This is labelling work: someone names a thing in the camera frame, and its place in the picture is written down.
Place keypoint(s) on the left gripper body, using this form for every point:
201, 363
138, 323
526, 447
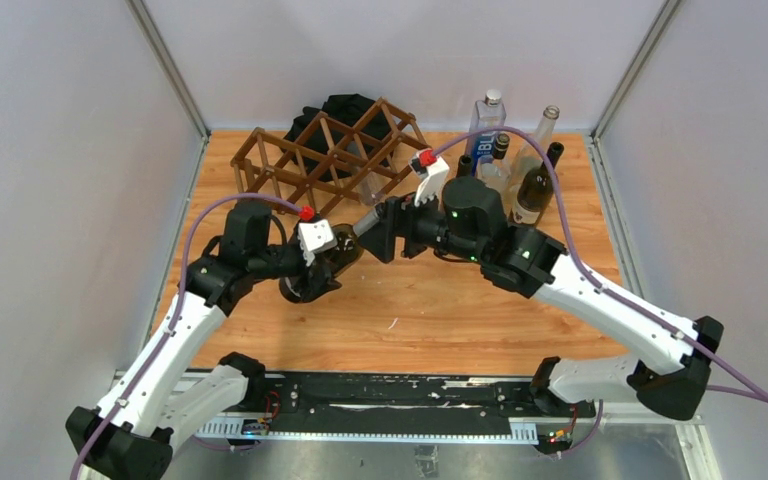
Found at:
293, 264

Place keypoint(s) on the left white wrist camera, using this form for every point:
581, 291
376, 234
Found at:
315, 234

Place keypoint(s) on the small clear liquor bottle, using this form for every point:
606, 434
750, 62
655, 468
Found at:
492, 168

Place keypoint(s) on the dark wine bottle silver cap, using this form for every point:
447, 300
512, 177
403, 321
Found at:
346, 253

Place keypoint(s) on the black cloth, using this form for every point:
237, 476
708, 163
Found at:
344, 108

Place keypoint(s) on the brown wooden wine rack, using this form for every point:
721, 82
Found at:
297, 173

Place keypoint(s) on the white slotted cable duct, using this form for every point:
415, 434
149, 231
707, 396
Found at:
496, 431

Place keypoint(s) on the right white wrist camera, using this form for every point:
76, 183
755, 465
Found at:
432, 171

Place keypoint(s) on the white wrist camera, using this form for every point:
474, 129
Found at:
432, 171
315, 234

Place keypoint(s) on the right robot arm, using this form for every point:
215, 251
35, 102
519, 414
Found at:
667, 368

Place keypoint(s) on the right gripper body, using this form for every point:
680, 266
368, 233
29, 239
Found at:
424, 226

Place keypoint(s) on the blue square water bottle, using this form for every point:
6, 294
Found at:
487, 113

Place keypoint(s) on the clear bottle in rack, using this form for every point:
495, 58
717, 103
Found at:
369, 187

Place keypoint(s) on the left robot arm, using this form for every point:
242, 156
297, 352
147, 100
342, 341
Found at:
136, 429

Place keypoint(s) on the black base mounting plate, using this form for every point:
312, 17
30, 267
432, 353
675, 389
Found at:
421, 401

